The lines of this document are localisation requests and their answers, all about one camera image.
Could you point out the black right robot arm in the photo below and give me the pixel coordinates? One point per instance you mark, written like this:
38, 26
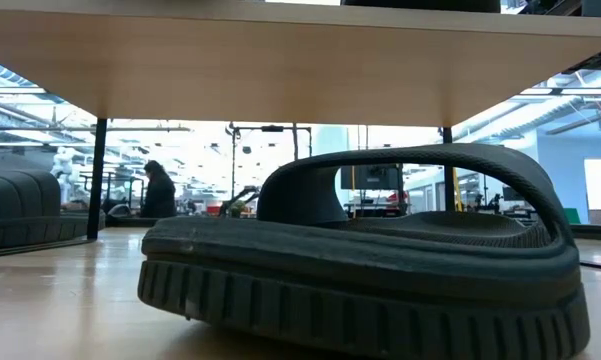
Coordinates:
540, 6

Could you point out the black background robot arm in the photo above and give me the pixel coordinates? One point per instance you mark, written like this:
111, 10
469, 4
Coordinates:
237, 195

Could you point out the large black monitor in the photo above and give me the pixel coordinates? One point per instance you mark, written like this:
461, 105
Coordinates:
370, 177

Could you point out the person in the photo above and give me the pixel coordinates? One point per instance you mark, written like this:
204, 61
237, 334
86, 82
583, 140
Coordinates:
159, 195

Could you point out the small monitor on stand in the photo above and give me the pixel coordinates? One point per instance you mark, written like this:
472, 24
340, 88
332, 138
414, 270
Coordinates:
511, 193

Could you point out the white humanoid robot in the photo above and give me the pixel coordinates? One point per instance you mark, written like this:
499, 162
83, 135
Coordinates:
65, 170

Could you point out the green panel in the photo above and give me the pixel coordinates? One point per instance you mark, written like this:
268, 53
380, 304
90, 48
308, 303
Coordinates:
571, 216

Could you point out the black background rig frame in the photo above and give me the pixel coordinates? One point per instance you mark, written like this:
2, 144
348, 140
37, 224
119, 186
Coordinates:
271, 128

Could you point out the wooden shelf with black frame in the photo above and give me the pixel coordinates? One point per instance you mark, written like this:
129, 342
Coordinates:
280, 70

